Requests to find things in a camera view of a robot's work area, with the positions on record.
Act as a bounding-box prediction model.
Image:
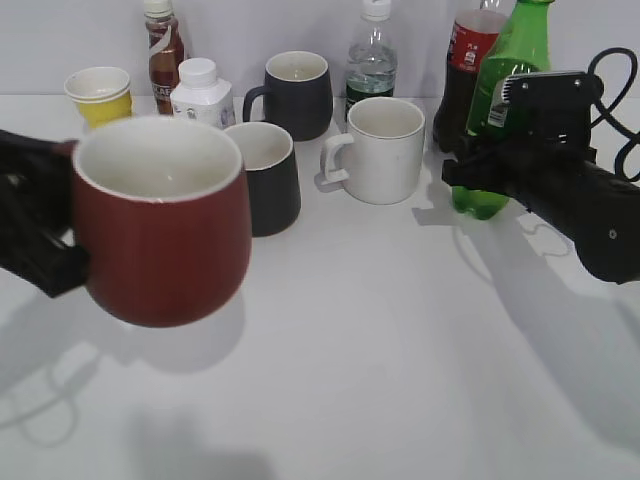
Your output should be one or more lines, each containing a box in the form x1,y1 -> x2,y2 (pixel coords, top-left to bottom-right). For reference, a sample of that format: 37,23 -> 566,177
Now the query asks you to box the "white milk bottle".
170,58 -> 236,130

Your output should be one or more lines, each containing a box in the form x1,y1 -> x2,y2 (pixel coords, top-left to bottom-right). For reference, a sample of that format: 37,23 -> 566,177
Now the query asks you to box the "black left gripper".
1,130 -> 90,298

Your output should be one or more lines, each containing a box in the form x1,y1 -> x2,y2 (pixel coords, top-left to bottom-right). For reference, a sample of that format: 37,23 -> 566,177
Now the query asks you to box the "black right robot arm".
441,139 -> 639,284

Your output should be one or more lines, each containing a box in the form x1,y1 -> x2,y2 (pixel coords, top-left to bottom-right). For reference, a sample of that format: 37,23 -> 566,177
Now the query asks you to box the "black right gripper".
441,135 -> 608,235

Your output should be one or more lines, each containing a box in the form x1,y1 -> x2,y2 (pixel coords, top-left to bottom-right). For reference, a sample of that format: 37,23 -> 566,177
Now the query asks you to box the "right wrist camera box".
498,70 -> 604,149

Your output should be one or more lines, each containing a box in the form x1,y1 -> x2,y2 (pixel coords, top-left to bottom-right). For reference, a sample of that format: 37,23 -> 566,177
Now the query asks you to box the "black front ceramic mug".
225,122 -> 301,237

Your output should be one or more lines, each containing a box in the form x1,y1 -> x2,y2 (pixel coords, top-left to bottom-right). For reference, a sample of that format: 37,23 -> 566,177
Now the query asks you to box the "black ceramic mug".
225,122 -> 301,237
242,51 -> 333,142

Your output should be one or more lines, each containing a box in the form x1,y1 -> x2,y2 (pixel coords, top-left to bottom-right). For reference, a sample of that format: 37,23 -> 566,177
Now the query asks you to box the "white ceramic mug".
319,97 -> 425,205

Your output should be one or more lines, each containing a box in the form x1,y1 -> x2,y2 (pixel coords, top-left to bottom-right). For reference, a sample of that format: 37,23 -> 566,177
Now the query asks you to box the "black rear ceramic mug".
242,51 -> 333,142

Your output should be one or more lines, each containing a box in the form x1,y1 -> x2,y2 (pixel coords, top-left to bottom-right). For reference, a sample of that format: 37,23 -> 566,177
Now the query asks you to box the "cola bottle red label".
432,1 -> 507,153

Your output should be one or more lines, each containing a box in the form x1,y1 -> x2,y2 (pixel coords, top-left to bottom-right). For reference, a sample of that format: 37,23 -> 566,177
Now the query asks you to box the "red ceramic mug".
72,116 -> 252,328

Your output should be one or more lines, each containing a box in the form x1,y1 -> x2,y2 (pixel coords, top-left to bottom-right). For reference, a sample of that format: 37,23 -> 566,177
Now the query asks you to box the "green soda bottle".
451,0 -> 553,221

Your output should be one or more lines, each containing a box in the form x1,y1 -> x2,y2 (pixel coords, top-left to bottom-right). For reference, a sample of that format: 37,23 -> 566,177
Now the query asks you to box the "clear water bottle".
344,0 -> 398,117

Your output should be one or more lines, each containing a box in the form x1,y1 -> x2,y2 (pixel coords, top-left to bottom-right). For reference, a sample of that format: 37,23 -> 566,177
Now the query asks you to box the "yellow paper cup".
64,66 -> 132,129

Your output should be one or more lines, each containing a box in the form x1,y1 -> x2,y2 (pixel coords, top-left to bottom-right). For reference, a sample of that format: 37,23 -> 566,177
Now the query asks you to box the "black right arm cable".
585,47 -> 640,182

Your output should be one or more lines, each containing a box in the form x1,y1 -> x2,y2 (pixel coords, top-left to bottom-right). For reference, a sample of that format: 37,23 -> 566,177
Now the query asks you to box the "brown tea bottle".
143,0 -> 188,115

